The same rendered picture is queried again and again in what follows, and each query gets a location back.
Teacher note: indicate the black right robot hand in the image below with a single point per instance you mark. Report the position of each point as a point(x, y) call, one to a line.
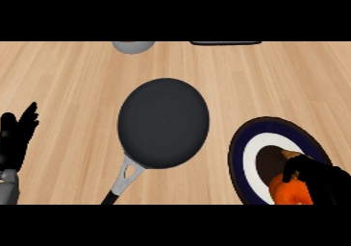
point(330, 182)

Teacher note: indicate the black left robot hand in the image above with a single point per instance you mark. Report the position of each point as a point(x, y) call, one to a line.
point(12, 141)

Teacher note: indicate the orange squash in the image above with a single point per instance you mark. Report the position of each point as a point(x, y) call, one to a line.
point(289, 191)

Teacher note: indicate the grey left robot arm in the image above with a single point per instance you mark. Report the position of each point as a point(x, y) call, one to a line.
point(5, 191)

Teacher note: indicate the dark blue white plate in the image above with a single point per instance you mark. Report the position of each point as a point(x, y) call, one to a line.
point(249, 150)

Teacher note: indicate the dark grey frying pan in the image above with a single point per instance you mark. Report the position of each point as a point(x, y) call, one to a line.
point(162, 123)

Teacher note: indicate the grey round bowl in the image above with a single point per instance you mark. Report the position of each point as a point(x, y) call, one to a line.
point(132, 46)

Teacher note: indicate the dark flat tray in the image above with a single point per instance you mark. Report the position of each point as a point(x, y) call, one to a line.
point(225, 42)

